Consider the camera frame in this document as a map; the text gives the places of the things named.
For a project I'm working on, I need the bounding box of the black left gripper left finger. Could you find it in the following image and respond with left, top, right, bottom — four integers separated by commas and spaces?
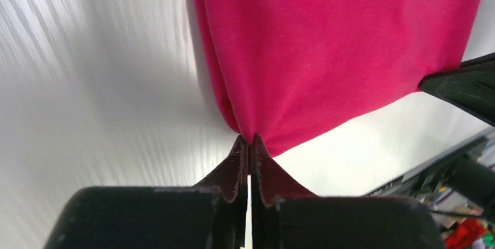
44, 136, 248, 248

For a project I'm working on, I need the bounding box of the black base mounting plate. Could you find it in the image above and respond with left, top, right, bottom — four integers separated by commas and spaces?
365, 129, 494, 198

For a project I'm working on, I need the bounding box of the pink t-shirt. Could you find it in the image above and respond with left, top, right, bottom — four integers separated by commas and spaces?
194, 0, 480, 156

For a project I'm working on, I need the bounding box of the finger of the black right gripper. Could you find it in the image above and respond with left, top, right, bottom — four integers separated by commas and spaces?
419, 53, 494, 126

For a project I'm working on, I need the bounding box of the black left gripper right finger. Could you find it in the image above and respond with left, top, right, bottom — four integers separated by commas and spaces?
250, 136, 444, 248

